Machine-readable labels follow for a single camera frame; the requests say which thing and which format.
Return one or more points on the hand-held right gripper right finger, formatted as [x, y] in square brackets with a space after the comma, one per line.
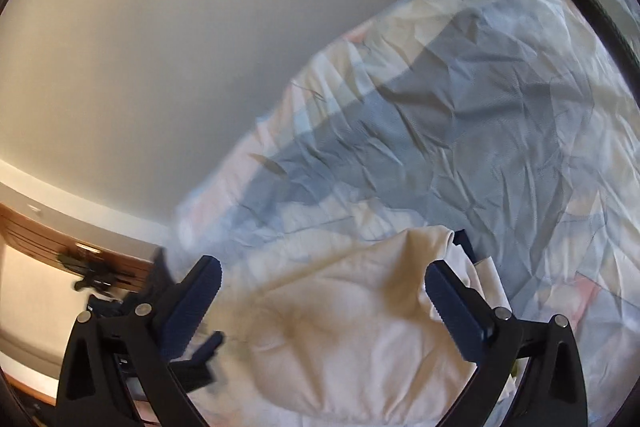
[452, 307]

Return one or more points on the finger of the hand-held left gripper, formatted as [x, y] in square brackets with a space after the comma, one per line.
[200, 359]
[161, 269]

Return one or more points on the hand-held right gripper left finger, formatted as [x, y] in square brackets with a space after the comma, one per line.
[192, 307]

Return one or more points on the white navy olive jersey shirt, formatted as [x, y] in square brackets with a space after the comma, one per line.
[325, 332]

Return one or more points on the wooden door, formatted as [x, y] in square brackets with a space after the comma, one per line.
[30, 232]

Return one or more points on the pastel printed bed blanket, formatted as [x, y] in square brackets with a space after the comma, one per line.
[450, 132]

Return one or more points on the white light switch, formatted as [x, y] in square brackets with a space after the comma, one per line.
[33, 208]

